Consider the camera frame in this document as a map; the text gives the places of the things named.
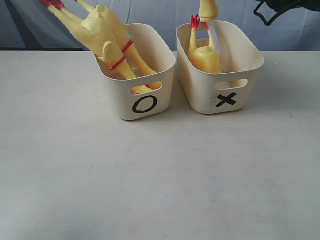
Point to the grey backdrop cloth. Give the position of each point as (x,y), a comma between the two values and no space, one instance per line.
(27,24)

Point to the headless yellow rubber chicken body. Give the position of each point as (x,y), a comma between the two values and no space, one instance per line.
(204,58)

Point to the cream bin marked O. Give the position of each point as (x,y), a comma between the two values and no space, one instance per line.
(156,53)

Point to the broken chicken head with tube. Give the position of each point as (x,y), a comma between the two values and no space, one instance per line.
(209,12)

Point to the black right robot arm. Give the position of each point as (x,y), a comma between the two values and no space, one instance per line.
(283,6)

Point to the cream bin marked X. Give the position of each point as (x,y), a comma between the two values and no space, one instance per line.
(226,92)

